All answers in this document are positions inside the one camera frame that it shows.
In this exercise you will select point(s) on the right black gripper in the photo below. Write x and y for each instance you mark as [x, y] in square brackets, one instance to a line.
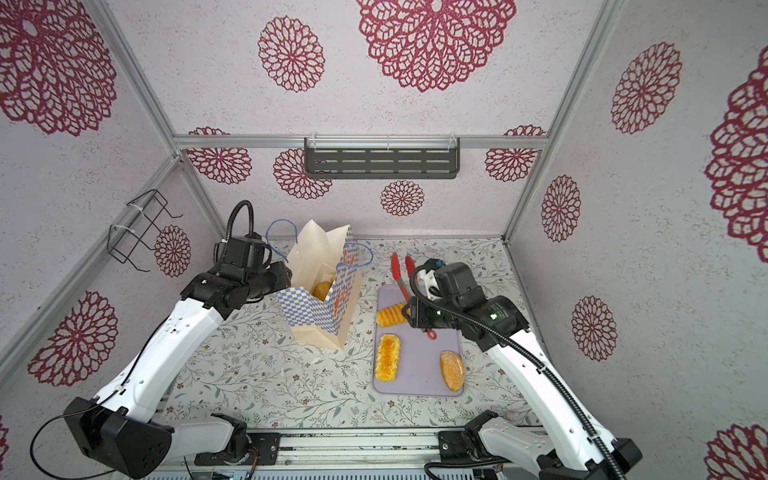
[418, 315]

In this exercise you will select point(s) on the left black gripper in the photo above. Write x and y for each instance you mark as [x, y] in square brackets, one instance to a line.
[283, 279]

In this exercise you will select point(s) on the braided fake bread loaf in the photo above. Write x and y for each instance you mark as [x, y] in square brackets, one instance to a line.
[391, 316]

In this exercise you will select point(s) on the oval sugared fake bread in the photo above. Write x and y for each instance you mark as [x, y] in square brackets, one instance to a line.
[453, 370]

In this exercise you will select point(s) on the long baguette fake bread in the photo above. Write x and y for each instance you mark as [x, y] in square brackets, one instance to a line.
[321, 290]

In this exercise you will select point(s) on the blue checkered paper bag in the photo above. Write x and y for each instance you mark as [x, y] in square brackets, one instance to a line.
[326, 267]

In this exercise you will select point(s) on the corn topped fake bread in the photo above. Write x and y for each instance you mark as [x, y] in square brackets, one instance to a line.
[387, 358]

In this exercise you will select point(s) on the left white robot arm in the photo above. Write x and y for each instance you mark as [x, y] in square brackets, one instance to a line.
[115, 428]

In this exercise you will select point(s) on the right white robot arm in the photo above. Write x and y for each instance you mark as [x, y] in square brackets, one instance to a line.
[573, 443]

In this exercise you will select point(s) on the lavender plastic tray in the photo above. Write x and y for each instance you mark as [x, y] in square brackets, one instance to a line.
[419, 372]

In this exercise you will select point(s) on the black wire wall rack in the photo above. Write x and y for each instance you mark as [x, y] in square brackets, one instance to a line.
[127, 236]

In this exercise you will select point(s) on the dark grey wall shelf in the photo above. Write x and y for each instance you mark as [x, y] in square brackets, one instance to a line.
[386, 159]

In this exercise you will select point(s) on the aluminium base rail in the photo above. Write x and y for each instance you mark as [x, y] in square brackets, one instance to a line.
[353, 449]

